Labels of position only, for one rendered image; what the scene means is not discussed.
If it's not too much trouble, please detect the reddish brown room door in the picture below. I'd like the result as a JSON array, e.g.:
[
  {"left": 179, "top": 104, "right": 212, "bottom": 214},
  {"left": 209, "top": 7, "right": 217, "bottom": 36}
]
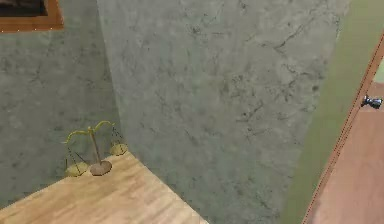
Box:
[{"left": 301, "top": 31, "right": 384, "bottom": 224}]

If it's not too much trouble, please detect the brass balance scale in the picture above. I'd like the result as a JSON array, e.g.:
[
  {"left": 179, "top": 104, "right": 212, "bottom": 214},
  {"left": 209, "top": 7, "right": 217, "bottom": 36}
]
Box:
[{"left": 61, "top": 120, "right": 129, "bottom": 178}]

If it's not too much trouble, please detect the wooden framed picture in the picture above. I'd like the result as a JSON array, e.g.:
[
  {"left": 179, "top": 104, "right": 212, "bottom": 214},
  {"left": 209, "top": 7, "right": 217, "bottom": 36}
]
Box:
[{"left": 0, "top": 0, "right": 65, "bottom": 34}]

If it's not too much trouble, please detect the light wooden table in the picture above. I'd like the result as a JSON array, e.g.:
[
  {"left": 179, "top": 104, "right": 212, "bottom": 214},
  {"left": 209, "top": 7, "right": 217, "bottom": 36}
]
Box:
[{"left": 0, "top": 150, "right": 210, "bottom": 224}]

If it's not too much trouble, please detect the dark metal door handle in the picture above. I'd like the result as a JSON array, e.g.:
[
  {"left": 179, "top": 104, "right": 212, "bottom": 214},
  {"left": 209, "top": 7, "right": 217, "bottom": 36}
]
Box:
[{"left": 360, "top": 95, "right": 384, "bottom": 110}]

